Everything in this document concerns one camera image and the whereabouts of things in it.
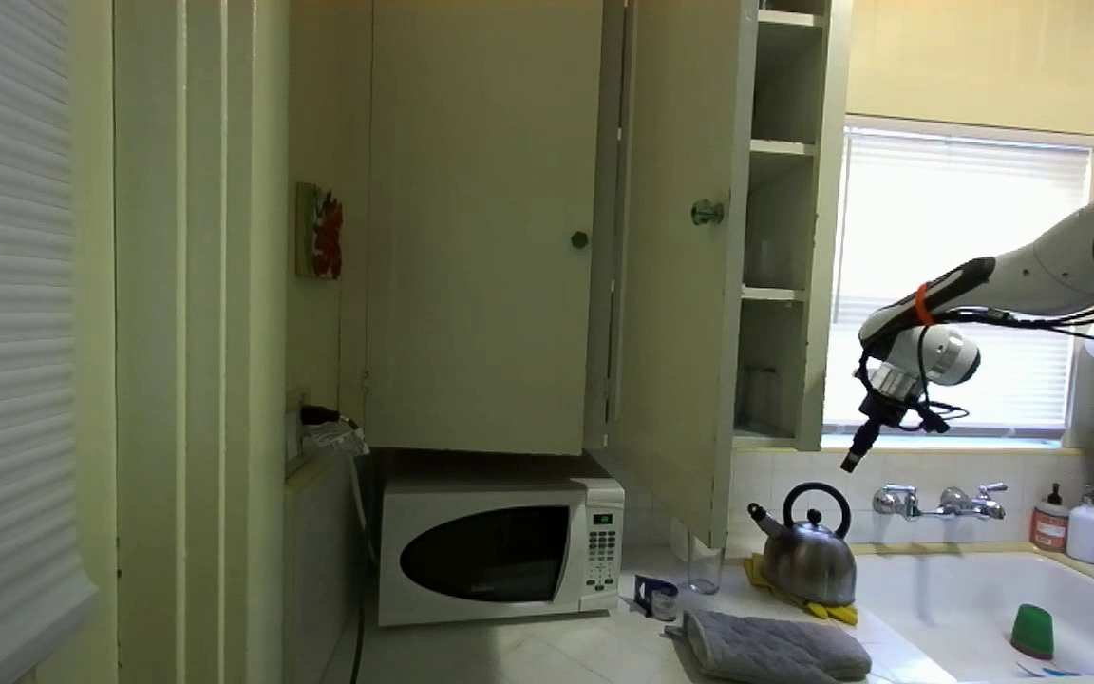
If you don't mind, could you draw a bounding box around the open cream cabinet door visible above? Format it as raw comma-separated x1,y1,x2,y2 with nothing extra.
603,0,762,541

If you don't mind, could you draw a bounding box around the clear drinking glass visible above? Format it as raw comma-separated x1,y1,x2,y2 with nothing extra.
681,527,727,600

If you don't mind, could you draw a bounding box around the soap bottle with red label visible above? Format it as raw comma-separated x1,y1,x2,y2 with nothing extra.
1029,478,1071,556

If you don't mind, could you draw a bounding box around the chrome sink faucet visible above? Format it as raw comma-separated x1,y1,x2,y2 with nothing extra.
870,478,1013,525

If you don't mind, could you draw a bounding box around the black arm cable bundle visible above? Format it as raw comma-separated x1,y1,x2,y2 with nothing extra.
986,285,1094,337

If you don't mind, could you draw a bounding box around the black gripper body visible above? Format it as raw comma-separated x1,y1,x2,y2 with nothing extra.
860,355,939,439

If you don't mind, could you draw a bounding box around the white plastic bottle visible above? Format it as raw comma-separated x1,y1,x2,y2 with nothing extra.
1063,496,1094,565

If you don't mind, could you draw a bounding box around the stainless steel kettle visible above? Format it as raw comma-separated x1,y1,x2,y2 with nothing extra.
744,478,861,607

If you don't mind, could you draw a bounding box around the small blue item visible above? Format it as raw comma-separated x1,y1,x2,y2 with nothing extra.
632,574,684,622

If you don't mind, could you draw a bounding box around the white microwave oven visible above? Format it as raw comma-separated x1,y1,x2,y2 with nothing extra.
376,470,632,632

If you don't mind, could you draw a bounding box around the closed cream cabinet door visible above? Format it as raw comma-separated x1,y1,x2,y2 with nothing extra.
366,0,606,459

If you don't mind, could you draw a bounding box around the red wall decoration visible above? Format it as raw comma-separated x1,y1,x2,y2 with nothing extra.
297,183,351,285

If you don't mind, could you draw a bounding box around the orange cable strap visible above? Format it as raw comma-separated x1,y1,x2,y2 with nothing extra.
908,283,939,332

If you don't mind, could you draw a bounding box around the green plastic cup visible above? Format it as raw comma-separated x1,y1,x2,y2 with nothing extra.
1008,600,1061,667

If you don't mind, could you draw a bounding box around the white door blind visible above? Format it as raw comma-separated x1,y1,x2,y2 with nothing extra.
0,0,102,684

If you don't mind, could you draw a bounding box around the grey oven mitt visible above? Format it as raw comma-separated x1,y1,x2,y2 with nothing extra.
671,606,879,684

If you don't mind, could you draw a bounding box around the cream wall cabinet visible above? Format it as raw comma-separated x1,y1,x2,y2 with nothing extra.
362,0,851,464

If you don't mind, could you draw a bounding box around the white window blind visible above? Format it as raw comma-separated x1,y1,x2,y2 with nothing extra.
823,117,1094,440

